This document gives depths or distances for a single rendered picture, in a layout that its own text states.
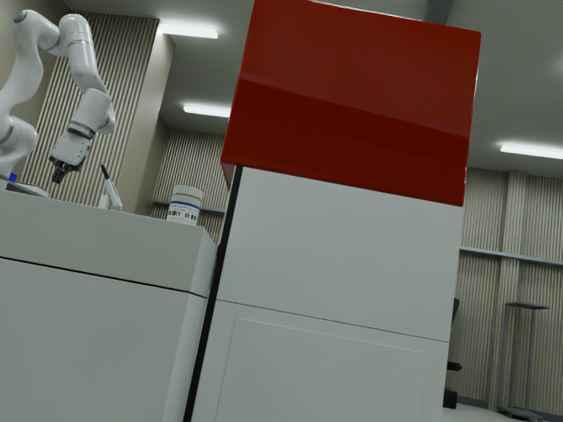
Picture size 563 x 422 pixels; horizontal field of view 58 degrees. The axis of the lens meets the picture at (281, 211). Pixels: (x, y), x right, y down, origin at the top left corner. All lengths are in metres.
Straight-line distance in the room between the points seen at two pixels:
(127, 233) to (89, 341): 0.24
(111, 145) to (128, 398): 5.32
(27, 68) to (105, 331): 1.20
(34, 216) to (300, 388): 0.81
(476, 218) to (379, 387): 8.33
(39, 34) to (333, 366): 1.53
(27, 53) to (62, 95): 4.80
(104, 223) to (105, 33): 5.95
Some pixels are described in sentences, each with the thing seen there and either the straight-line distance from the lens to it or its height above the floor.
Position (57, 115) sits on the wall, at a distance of 6.81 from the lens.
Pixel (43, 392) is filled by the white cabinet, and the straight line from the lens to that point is 1.21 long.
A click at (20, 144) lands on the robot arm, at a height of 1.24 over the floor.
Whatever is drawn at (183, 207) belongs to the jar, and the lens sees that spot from 1.20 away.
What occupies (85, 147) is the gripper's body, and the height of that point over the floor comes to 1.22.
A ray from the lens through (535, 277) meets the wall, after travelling 9.83.
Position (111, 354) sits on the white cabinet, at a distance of 1.16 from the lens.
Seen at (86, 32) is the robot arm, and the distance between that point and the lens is 2.01.
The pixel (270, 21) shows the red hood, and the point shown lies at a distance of 1.73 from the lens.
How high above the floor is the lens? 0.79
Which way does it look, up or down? 12 degrees up
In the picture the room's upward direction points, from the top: 11 degrees clockwise
